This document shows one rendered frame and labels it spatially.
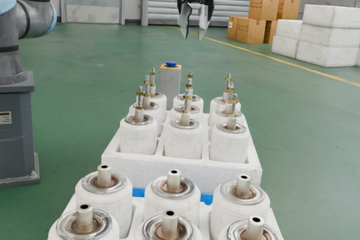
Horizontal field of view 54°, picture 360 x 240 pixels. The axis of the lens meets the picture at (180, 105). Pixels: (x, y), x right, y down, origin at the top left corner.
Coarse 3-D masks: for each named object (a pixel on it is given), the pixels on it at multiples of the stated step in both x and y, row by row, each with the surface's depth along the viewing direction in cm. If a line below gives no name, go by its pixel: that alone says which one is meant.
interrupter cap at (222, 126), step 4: (220, 124) 91; (224, 124) 92; (236, 124) 92; (240, 124) 92; (220, 128) 88; (224, 128) 89; (236, 128) 90; (240, 128) 90; (244, 128) 90; (228, 132) 87; (232, 132) 87; (236, 132) 87; (240, 132) 87
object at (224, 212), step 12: (216, 192) 61; (264, 192) 62; (216, 204) 59; (228, 204) 58; (264, 204) 58; (216, 216) 60; (228, 216) 58; (240, 216) 57; (264, 216) 58; (216, 228) 60
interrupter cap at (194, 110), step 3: (177, 105) 104; (180, 105) 104; (183, 105) 105; (174, 108) 101; (177, 108) 101; (180, 108) 102; (192, 108) 103; (195, 108) 103; (198, 108) 103; (177, 111) 99; (180, 111) 99; (192, 111) 100; (195, 111) 100; (198, 111) 100
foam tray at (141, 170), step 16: (208, 128) 109; (112, 144) 93; (160, 144) 95; (208, 144) 97; (112, 160) 87; (128, 160) 86; (144, 160) 86; (160, 160) 86; (176, 160) 87; (192, 160) 87; (208, 160) 88; (256, 160) 90; (128, 176) 88; (144, 176) 87; (160, 176) 87; (192, 176) 86; (208, 176) 86; (224, 176) 86; (256, 176) 85; (208, 192) 88
